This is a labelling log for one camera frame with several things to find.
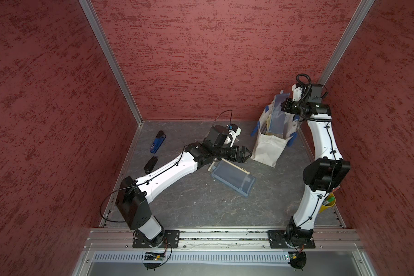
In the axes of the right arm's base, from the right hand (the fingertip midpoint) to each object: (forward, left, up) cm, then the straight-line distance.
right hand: (280, 105), depth 86 cm
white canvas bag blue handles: (-14, +5, -18) cm, 23 cm away
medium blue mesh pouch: (-3, +1, -5) cm, 5 cm away
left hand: (-27, +23, -4) cm, 36 cm away
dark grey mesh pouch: (-26, +24, -30) cm, 46 cm away
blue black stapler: (+2, +71, -28) cm, 76 cm away
